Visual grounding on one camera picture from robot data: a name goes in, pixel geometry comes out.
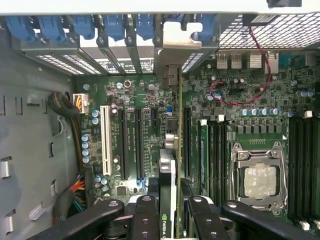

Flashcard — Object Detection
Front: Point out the metal CPU socket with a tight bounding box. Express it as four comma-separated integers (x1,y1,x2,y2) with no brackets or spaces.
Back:
229,141,289,216

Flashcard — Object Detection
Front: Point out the installed silver CPU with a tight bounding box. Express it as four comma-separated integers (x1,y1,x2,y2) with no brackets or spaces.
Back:
243,166,277,197

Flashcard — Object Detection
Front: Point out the white power connector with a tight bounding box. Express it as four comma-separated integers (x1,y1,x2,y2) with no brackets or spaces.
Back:
72,92,90,114

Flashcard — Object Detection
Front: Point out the blue card retention clip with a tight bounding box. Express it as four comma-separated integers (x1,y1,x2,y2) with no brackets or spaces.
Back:
136,14,155,41
166,13,186,24
37,16,68,43
103,14,125,42
4,16,36,43
197,13,217,42
72,14,96,41

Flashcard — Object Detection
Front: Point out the long black expansion slot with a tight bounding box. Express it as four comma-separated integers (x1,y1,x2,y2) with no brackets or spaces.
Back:
119,108,130,181
135,108,146,181
183,106,193,179

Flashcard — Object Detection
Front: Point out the thin red black wire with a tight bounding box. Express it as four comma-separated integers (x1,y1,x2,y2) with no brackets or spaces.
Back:
209,24,274,106

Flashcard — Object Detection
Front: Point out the green motherboard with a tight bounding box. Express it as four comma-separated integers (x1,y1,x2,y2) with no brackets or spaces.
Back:
73,52,320,240

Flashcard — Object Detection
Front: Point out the sleeved power wire bundle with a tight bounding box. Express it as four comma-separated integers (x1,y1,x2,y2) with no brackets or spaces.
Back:
47,91,88,225

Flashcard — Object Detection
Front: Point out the short black expansion slot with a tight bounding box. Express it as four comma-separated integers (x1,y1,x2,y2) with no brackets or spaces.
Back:
150,108,159,129

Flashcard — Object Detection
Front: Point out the installed green RAM stick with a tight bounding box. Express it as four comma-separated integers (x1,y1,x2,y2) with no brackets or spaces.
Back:
198,119,210,197

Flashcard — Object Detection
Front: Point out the white expansion slot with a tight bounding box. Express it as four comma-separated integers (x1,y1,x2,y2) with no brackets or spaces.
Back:
99,104,114,176

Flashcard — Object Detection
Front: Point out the open black PC case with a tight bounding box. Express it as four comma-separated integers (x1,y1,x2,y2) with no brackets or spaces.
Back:
0,0,320,240

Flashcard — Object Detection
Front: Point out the black intrusion switch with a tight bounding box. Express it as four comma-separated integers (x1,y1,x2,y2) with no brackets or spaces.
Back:
241,14,278,27

